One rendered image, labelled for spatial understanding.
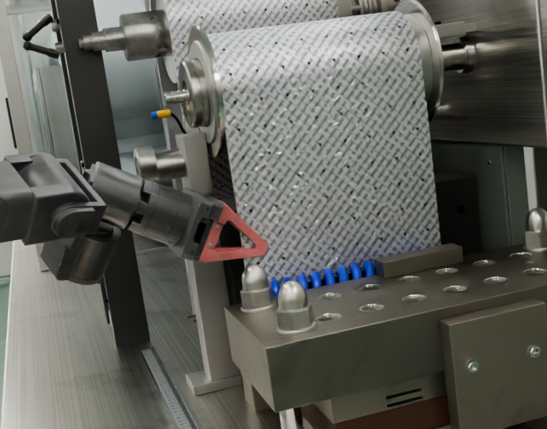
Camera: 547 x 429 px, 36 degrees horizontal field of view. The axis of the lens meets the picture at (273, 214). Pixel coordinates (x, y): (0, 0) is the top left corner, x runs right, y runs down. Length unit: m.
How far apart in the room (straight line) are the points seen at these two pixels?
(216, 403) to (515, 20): 0.54
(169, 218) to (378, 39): 0.31
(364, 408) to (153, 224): 0.28
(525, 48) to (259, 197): 0.33
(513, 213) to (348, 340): 0.37
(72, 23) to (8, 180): 0.46
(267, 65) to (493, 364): 0.39
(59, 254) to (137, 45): 0.39
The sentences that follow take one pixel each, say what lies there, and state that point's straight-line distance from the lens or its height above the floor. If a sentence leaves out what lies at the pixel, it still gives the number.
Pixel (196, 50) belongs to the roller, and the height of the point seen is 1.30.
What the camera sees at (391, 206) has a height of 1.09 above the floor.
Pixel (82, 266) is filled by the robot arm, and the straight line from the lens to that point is 0.91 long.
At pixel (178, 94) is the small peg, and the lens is 0.94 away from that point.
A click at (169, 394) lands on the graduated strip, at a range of 1.05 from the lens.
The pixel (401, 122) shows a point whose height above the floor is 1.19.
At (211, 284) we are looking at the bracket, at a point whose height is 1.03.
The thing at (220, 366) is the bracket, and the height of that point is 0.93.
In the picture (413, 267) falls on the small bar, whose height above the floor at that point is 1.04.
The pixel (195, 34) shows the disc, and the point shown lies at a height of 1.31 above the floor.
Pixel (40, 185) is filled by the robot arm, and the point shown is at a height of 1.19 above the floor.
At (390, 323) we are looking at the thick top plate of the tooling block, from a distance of 0.78.
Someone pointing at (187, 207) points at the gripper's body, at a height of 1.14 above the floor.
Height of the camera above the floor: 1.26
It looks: 10 degrees down
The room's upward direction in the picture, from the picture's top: 8 degrees counter-clockwise
